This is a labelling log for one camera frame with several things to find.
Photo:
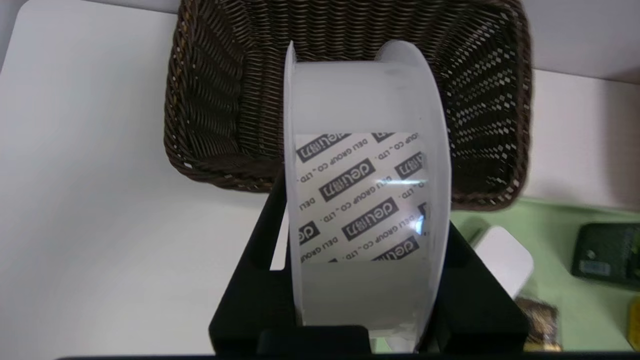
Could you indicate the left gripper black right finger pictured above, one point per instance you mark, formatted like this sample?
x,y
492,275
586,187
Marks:
x,y
480,310

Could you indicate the dark brown wicker basket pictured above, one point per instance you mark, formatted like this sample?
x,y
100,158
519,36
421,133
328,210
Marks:
x,y
225,100

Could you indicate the black rectangular bottle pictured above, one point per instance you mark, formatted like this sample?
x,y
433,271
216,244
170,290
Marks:
x,y
607,255

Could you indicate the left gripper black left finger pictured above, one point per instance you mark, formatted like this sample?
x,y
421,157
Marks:
x,y
250,300

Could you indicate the white round container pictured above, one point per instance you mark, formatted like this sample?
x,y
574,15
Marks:
x,y
360,200

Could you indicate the yellow chips box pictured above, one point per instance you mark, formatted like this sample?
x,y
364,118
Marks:
x,y
635,325

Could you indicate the chocolate pack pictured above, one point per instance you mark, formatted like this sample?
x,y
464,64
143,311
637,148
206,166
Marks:
x,y
542,322

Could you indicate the light green plastic tray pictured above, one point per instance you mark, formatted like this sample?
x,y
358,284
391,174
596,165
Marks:
x,y
550,235

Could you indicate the white rounded plastic case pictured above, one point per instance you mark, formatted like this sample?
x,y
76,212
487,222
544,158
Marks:
x,y
505,260

